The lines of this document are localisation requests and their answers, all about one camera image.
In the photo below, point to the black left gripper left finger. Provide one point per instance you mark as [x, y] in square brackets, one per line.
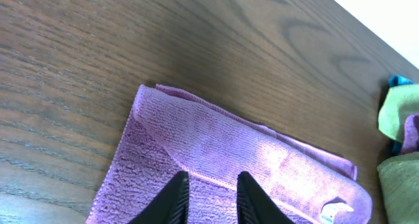
[170, 206]

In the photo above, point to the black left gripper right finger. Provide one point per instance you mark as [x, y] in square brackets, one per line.
[254, 206]

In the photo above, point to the purple microfiber cloth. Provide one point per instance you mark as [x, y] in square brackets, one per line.
[169, 130]

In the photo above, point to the white cloth label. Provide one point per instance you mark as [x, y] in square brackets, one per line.
[335, 213]

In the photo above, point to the green cloth front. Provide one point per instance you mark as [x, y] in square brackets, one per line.
[399, 182]

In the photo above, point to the green cloth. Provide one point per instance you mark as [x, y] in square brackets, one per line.
[400, 102]
[399, 182]

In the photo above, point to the purple cloth in pile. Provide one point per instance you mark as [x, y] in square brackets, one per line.
[410, 142]

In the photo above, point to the green cloth back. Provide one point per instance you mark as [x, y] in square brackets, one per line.
[400, 102]

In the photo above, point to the blue cloth under pile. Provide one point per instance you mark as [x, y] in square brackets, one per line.
[398, 80]

